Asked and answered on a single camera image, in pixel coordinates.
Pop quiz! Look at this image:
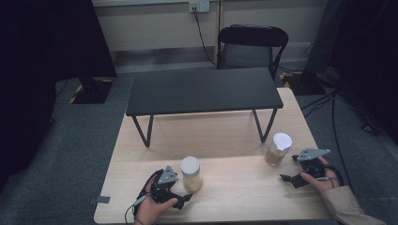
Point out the hand-held gripper cable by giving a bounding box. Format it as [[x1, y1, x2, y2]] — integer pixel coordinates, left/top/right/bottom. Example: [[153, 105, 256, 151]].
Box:
[[124, 168, 165, 225], [315, 163, 345, 188]]

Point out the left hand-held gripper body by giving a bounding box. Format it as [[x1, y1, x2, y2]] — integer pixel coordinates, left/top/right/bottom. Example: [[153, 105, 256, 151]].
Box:
[[149, 165, 184, 204]]

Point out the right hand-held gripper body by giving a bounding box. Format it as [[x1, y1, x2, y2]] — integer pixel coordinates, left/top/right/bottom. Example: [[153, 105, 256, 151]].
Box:
[[296, 148, 331, 178]]

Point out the right hand-held gripper cable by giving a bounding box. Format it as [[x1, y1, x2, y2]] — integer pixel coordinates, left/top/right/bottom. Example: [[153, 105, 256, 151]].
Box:
[[315, 163, 345, 188]]

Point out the black power cable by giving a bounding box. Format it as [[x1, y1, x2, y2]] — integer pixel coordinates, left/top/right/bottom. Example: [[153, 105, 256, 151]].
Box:
[[191, 6, 219, 68]]

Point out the grey upright panel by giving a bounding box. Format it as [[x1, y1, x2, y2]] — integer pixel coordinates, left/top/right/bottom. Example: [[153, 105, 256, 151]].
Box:
[[304, 0, 349, 76]]

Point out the person's left hand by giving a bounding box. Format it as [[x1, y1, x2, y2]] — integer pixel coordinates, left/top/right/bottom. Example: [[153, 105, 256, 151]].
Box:
[[133, 175, 179, 225]]

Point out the black shelf with metal legs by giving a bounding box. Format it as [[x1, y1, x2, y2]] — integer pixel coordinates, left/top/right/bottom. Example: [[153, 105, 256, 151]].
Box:
[[125, 67, 284, 148]]

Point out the clear jar with brown contents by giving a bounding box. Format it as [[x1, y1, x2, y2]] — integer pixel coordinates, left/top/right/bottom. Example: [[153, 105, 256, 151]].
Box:
[[264, 132, 294, 168]]

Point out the clear jar with pale contents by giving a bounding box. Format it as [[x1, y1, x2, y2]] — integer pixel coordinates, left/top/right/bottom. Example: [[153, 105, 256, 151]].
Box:
[[179, 156, 204, 193]]

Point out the black curtain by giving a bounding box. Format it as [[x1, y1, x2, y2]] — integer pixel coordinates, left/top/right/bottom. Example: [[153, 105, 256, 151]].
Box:
[[0, 0, 118, 191], [328, 0, 398, 139]]

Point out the white wall socket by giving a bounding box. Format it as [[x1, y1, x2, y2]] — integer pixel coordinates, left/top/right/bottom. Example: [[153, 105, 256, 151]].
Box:
[[188, 0, 210, 14]]

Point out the grey tape piece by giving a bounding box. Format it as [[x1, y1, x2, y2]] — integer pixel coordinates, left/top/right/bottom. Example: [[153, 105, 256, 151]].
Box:
[[88, 195, 112, 206]]

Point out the long black floor cable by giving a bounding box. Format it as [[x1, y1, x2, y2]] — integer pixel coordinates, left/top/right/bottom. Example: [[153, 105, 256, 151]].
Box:
[[330, 92, 353, 190]]

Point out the black folding chair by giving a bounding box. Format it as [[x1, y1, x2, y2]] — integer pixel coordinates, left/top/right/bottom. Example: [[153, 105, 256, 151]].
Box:
[[216, 23, 290, 81]]

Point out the left hand-held gripper cable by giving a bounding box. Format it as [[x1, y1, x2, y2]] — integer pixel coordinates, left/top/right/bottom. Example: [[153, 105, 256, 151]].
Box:
[[124, 168, 165, 225]]

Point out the person's right hand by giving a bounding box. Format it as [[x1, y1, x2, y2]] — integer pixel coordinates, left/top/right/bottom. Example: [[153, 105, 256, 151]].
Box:
[[299, 156, 341, 194]]

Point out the black stand base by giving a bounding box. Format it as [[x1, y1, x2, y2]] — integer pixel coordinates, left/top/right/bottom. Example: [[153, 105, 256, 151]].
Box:
[[282, 69, 327, 97], [69, 74, 115, 105]]

